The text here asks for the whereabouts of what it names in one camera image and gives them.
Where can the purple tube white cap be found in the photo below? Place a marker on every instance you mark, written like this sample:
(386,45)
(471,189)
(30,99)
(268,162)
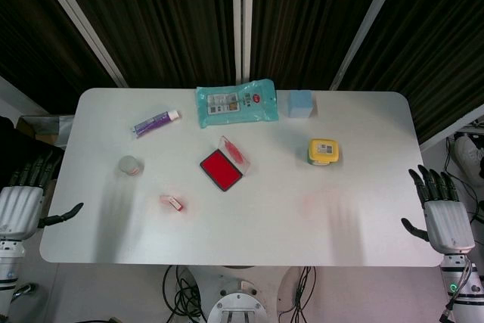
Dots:
(153,123)

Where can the dark pleated curtain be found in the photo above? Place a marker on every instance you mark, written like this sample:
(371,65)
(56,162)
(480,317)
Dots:
(170,16)

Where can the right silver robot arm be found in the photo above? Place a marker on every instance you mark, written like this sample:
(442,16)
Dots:
(463,289)

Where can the small clear jar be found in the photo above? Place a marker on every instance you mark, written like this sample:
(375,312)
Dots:
(128,165)

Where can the green container yellow lid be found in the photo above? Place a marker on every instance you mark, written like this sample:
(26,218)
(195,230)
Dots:
(322,151)

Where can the small red white stamp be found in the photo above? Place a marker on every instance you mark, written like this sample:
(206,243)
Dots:
(173,203)

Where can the red ink pad clear lid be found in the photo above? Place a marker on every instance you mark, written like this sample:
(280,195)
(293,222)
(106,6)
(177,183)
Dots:
(220,169)

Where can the light blue cube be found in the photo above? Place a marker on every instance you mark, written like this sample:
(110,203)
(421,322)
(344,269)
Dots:
(300,104)

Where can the grey round robot base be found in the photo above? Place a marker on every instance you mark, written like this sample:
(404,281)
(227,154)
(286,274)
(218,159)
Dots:
(238,306)

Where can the teal wet wipes pack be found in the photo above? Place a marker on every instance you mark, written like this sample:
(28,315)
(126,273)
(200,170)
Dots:
(236,103)

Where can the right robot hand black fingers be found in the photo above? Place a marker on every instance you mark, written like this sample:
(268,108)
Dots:
(448,224)

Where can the white upright frame post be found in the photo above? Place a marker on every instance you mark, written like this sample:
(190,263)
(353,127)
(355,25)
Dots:
(242,20)

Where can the white slanted frame post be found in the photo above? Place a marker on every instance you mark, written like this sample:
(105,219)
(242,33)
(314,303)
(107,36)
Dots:
(79,24)
(368,24)

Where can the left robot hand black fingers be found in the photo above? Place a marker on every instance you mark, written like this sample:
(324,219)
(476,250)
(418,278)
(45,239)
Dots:
(20,209)

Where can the cardboard box grey tape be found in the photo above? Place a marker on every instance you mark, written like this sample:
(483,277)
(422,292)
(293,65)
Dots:
(41,126)

